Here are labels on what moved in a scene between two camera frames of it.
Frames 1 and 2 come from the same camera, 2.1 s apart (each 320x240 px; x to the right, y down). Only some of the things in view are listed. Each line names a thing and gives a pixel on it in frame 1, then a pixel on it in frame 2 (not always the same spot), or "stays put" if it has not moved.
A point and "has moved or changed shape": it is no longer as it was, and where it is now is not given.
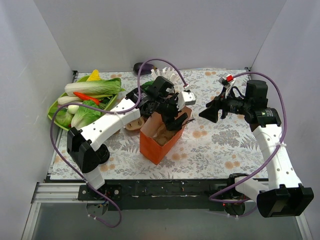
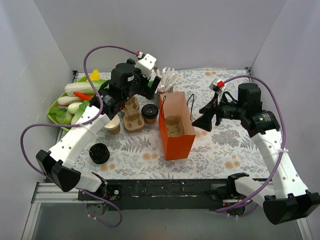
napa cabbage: x=104 y=87 stays put
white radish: x=68 y=99 stays put
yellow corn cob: x=94 y=76 stays put
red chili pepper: x=87 y=97 stays put
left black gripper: x=172 y=117 → x=146 y=83
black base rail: x=158 y=195 stays put
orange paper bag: x=156 y=141 has moved or changed shape
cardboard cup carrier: x=163 y=135 has moved or changed shape
